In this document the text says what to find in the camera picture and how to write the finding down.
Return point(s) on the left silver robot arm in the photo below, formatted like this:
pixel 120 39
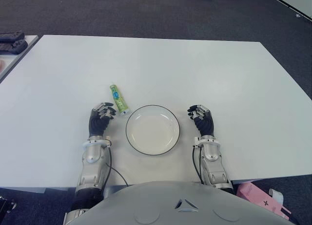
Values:
pixel 91 166

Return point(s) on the white side table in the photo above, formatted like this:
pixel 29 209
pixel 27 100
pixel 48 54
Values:
pixel 18 59

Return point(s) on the black equipment piece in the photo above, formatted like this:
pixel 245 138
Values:
pixel 6 205

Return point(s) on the white plate with black rim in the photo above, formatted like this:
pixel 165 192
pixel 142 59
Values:
pixel 152 130

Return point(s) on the pink cardboard box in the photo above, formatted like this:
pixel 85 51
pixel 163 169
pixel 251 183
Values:
pixel 253 193

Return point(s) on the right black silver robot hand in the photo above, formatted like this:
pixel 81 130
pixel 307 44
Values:
pixel 206 124

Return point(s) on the black game controller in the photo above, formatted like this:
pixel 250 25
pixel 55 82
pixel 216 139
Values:
pixel 12 35
pixel 13 47

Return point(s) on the grey robot torso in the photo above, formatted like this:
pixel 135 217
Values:
pixel 170 205

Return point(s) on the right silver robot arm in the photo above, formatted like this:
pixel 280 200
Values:
pixel 214 164

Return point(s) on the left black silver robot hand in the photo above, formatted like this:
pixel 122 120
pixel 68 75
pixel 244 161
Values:
pixel 98 124

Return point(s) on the green toothpaste tube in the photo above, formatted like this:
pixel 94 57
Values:
pixel 118 100

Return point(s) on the white tape loop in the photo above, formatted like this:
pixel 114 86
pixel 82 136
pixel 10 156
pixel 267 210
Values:
pixel 280 197

